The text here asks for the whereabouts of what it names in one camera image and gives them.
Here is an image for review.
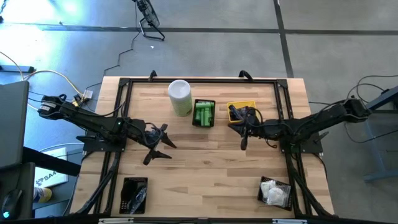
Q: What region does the white printed box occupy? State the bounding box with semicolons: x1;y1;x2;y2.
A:
33;147;69;189

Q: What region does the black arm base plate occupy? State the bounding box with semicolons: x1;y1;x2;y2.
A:
278;128;330;155
76;127;127;153

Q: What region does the black desk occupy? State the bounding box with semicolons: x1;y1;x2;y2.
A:
0;146;82;220

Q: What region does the white bracket strip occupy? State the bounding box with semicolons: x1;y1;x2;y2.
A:
272;218;308;224
98;217;135;224

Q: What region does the black computer mouse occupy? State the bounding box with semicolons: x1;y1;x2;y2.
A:
1;189;23;220

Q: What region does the black floor cable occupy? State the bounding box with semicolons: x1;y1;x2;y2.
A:
343;74;398;144

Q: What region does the black plastic mesh basket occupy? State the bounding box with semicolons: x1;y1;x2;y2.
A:
119;177;149;215
192;98;216;129
257;175;294;212

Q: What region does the black fan power cord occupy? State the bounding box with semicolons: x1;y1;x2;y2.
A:
84;0;139;91

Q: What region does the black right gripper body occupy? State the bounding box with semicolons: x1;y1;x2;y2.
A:
239;107;268;151

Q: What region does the green disinfecting wipes canister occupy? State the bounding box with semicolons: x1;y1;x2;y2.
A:
167;79;193;118

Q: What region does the blue grey metal stand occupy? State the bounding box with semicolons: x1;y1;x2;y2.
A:
343;85;398;183

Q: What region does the yellow and blue can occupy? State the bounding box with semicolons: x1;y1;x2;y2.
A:
32;186;53;203

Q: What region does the clear bag of white cotton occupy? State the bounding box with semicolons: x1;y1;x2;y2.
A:
267;188;289;207

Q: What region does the black floor fan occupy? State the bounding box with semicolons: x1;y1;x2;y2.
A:
133;0;166;42

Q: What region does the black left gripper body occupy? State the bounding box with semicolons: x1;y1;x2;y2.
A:
135;119;169;166

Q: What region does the black floor power strip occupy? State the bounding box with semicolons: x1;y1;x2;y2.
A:
0;64;35;74

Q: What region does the cream yellow floor cable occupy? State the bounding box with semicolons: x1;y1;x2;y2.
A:
0;51;86;113

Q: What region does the yellow plastic basket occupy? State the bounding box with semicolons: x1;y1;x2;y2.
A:
226;100;257;124

